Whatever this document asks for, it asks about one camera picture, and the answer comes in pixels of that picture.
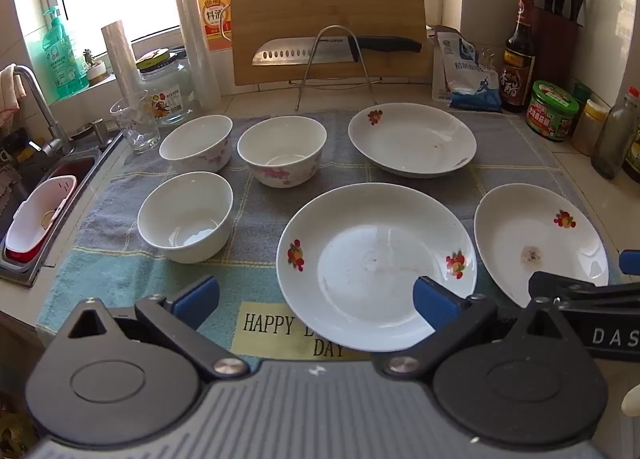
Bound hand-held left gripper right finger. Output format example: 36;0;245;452
382;275;581;383

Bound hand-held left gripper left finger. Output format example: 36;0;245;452
65;275;251;383

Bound large white fruit print plate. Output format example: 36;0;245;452
276;183;478;353

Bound white bowl with pink flowers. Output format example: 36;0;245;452
159;115;234;174
237;116;327;188

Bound grey and teal checked towel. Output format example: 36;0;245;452
37;109;631;370

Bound sauce bottles in corner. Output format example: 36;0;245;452
622;124;640;184

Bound clear bottle with red cap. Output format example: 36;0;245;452
591;86;640;180

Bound yellow lidded spice jar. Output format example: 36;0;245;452
571;99;611;156

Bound green lidded sauce jar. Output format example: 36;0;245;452
525;80;581;143

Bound clear drinking glass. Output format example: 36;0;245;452
109;98;162;154

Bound steel sink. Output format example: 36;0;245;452
0;129;123;287

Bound white plastic drain basket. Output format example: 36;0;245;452
5;175;78;261

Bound glass jar with yellow lid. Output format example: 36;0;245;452
136;47;196;127

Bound dark vinegar bottle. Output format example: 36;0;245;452
501;0;537;114

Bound dark red knife block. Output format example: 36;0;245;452
530;6;583;102

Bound blue and white salt bag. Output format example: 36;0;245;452
431;25;503;113

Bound metal faucet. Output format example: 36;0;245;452
12;65;76;156

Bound small potted figurine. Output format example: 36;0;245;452
82;49;108;84

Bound tall plastic wrap roll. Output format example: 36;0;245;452
171;0;222;110

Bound green dish soap bottle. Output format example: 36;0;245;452
40;6;90;100

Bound pink cloth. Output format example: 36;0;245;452
0;64;26;114

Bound bamboo cutting board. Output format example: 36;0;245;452
230;0;434;87

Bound black handled kitchen knife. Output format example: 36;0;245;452
252;35;423;66

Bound metal wire rack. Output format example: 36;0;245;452
290;25;378;112

